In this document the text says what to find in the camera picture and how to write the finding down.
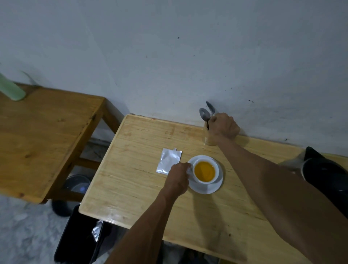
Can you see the wooden spoon holder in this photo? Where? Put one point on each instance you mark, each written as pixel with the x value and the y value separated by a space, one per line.
pixel 208 140

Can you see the white ceramic cup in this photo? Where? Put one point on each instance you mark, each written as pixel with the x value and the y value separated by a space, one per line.
pixel 216 166

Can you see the person's right fingers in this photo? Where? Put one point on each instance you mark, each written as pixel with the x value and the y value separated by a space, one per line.
pixel 213 123

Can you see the white saucer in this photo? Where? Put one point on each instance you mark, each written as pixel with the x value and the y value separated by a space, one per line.
pixel 206 189

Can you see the person's right hand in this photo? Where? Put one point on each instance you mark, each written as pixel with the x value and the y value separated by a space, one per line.
pixel 224 127

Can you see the silver foil sachet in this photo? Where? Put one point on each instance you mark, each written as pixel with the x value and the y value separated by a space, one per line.
pixel 167 160

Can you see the green plastic bottle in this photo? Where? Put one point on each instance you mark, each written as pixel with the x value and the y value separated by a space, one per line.
pixel 11 89

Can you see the black kettle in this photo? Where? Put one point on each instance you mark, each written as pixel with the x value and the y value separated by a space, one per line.
pixel 326 176

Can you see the person's left forearm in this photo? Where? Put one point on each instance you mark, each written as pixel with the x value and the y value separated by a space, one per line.
pixel 144 231

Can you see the metal spoon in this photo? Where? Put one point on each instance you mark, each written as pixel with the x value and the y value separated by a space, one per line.
pixel 204 114
pixel 210 106

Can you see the orange tea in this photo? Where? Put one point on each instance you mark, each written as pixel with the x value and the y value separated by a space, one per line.
pixel 204 171

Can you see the person's right forearm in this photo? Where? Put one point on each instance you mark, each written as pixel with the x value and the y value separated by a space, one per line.
pixel 285 201

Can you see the dark wooden side table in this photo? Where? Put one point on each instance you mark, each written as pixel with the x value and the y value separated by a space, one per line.
pixel 40 136

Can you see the crumpled silver wrapper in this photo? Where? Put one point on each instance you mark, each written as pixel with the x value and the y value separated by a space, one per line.
pixel 97 231

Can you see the person's left hand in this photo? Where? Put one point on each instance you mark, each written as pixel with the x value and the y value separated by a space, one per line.
pixel 176 179

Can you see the dark round bucket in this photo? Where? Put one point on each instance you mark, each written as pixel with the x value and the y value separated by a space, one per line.
pixel 76 185

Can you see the person's left fingers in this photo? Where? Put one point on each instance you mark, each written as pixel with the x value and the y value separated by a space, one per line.
pixel 185 166

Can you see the black trash bin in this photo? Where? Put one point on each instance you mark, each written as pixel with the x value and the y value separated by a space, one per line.
pixel 73 239

